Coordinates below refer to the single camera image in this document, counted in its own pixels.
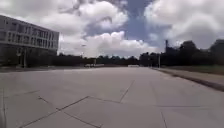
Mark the building with window bands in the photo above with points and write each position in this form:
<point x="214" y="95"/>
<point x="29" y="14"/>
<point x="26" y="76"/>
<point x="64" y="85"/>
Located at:
<point x="26" y="40"/>

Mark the dark kerb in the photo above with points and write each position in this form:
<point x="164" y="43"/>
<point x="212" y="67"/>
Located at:
<point x="200" y="82"/>

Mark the grey concrete slab plaza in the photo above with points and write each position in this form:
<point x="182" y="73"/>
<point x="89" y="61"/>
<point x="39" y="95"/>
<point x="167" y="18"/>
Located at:
<point x="110" y="86"/>

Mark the grass lawn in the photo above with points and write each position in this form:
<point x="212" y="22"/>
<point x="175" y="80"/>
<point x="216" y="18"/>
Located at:
<point x="203" y="69"/>

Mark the distant tower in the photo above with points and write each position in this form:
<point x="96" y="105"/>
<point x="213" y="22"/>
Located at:
<point x="166" y="45"/>

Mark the thin pole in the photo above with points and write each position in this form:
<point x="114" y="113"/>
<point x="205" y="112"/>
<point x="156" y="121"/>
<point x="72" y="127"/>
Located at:
<point x="159" y="61"/>

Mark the long row of trees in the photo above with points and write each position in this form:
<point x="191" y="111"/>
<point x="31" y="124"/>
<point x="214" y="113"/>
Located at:
<point x="186" y="55"/>

